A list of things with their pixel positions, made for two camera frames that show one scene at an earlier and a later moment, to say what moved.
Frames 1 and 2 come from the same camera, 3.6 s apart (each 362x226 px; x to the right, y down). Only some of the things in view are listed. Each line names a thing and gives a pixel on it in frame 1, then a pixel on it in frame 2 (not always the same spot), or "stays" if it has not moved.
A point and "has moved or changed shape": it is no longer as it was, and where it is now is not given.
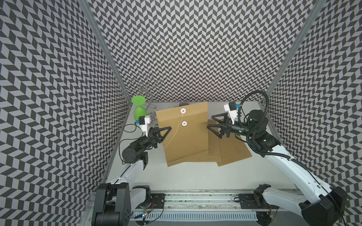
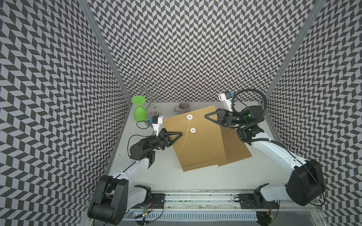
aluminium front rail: x=199 y=200 stays
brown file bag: x=188 y=136 has moved or changed shape
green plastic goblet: x=139 y=100 stays
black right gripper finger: x=222 y=127 to x=220 y=117
